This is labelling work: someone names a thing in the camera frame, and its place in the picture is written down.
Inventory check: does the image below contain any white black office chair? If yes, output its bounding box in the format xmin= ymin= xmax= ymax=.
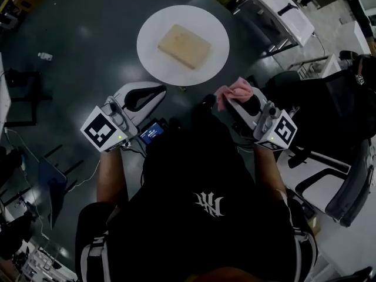
xmin=276 ymin=139 xmax=374 ymax=229

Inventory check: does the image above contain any white equipment rack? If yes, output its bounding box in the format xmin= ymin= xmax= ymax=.
xmin=17 ymin=239 xmax=78 ymax=282

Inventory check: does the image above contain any pink cloth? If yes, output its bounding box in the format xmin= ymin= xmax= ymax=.
xmin=214 ymin=76 xmax=254 ymax=112

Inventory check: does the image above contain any person's right forearm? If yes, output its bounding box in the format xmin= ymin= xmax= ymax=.
xmin=253 ymin=145 xmax=287 ymax=199

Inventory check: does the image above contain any long white desk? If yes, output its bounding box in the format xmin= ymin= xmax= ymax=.
xmin=234 ymin=0 xmax=315 ymax=55

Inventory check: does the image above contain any black handheld tool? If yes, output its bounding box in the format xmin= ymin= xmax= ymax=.
xmin=277 ymin=3 xmax=300 ymax=16

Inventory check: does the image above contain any grey shoulder strap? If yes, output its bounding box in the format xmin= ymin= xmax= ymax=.
xmin=292 ymin=230 xmax=318 ymax=278
xmin=79 ymin=233 xmax=112 ymax=282

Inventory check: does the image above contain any small blue screen device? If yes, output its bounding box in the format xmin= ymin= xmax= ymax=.
xmin=137 ymin=120 xmax=165 ymax=146

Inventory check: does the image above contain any thin white cable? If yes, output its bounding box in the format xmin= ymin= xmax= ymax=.
xmin=66 ymin=159 xmax=101 ymax=188

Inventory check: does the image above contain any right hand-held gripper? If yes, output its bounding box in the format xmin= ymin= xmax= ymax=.
xmin=224 ymin=86 xmax=298 ymax=152

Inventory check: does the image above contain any person's left forearm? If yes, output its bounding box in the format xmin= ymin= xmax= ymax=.
xmin=96 ymin=148 xmax=130 ymax=205

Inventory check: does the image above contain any person's black shirt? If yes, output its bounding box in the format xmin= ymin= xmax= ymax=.
xmin=75 ymin=110 xmax=318 ymax=282

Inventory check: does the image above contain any black frame white desk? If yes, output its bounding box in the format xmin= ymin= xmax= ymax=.
xmin=0 ymin=53 xmax=53 ymax=135

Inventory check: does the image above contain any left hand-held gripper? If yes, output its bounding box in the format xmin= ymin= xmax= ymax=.
xmin=80 ymin=80 xmax=168 ymax=153

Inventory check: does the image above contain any round white table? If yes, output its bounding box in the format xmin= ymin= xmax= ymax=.
xmin=136 ymin=5 xmax=230 ymax=93

